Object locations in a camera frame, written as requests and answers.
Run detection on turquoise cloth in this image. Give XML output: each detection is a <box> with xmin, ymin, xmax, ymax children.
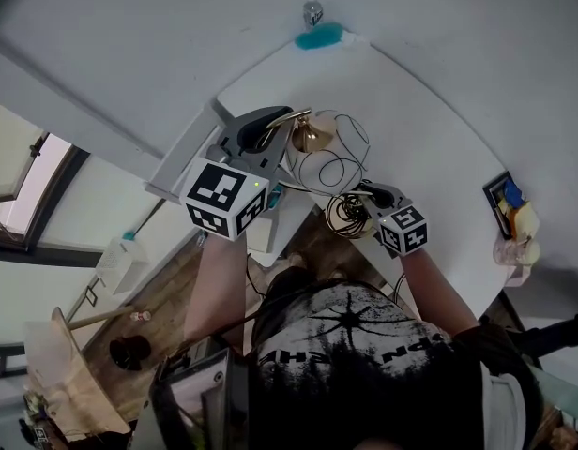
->
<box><xmin>294</xmin><ymin>21</ymin><xmax>345</xmax><ymax>51</ymax></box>

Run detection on black chair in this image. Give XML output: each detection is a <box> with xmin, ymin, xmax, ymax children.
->
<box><xmin>504</xmin><ymin>305</ymin><xmax>578</xmax><ymax>369</ymax></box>

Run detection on black framed window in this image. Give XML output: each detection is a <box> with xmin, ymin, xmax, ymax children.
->
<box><xmin>0</xmin><ymin>128</ymin><xmax>92</xmax><ymax>271</ymax></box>

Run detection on white shoulder strap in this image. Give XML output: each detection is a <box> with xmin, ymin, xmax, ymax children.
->
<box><xmin>480</xmin><ymin>371</ymin><xmax>528</xmax><ymax>450</ymax></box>

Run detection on wooden table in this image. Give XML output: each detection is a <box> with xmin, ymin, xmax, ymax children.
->
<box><xmin>23</xmin><ymin>303</ymin><xmax>152</xmax><ymax>443</ymax></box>

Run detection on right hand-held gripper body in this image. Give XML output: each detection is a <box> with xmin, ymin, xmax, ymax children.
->
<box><xmin>373</xmin><ymin>193</ymin><xmax>430</xmax><ymax>260</ymax></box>

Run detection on turquoise broom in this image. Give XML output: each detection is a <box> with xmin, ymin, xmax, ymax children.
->
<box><xmin>121</xmin><ymin>198</ymin><xmax>164</xmax><ymax>243</ymax></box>

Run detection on brass lamp with black cord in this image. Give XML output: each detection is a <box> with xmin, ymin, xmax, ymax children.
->
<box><xmin>255</xmin><ymin>106</ymin><xmax>373</xmax><ymax>241</ymax></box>

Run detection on person's left forearm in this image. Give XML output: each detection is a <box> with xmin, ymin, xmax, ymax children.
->
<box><xmin>181</xmin><ymin>232</ymin><xmax>252</xmax><ymax>351</ymax></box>

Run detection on white low shelf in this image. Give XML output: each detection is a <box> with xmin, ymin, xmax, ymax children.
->
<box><xmin>246</xmin><ymin>189</ymin><xmax>318</xmax><ymax>269</ymax></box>

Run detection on white long desk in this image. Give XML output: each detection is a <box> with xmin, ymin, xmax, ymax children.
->
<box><xmin>216</xmin><ymin>39</ymin><xmax>518</xmax><ymax>321</ymax></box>

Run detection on clear plastic bottle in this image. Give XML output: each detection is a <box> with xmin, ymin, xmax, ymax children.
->
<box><xmin>302</xmin><ymin>0</ymin><xmax>324</xmax><ymax>30</ymax></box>

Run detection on white wooden panel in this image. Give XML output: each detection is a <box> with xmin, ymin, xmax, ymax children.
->
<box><xmin>144</xmin><ymin>98</ymin><xmax>234</xmax><ymax>201</ymax></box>

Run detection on black printed t-shirt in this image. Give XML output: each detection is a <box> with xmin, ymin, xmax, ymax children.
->
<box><xmin>246</xmin><ymin>278</ymin><xmax>546</xmax><ymax>450</ymax></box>

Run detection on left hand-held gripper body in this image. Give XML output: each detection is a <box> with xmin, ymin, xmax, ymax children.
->
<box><xmin>179</xmin><ymin>133</ymin><xmax>283</xmax><ymax>242</ymax></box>

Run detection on grey chest-mounted box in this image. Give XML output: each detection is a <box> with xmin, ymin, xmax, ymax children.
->
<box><xmin>147</xmin><ymin>344</ymin><xmax>251</xmax><ymax>450</ymax></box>

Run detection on glass jar ornament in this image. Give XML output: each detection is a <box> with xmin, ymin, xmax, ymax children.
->
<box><xmin>493</xmin><ymin>198</ymin><xmax>542</xmax><ymax>280</ymax></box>

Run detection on white storage box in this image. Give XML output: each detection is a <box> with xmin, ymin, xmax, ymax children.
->
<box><xmin>95</xmin><ymin>235</ymin><xmax>147</xmax><ymax>295</ymax></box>

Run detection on black tray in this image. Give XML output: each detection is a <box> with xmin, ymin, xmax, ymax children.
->
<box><xmin>482</xmin><ymin>170</ymin><xmax>527</xmax><ymax>242</ymax></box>

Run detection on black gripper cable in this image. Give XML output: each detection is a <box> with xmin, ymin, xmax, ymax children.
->
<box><xmin>244</xmin><ymin>253</ymin><xmax>271</xmax><ymax>299</ymax></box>
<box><xmin>390</xmin><ymin>272</ymin><xmax>408</xmax><ymax>307</ymax></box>

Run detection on blue packet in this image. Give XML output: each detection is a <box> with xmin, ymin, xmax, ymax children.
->
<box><xmin>502</xmin><ymin>179</ymin><xmax>525</xmax><ymax>208</ymax></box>

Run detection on person's right forearm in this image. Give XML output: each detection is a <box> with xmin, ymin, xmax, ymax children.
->
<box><xmin>400</xmin><ymin>248</ymin><xmax>481</xmax><ymax>341</ymax></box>

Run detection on black bin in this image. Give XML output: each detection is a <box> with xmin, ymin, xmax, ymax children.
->
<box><xmin>109</xmin><ymin>335</ymin><xmax>153</xmax><ymax>372</ymax></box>

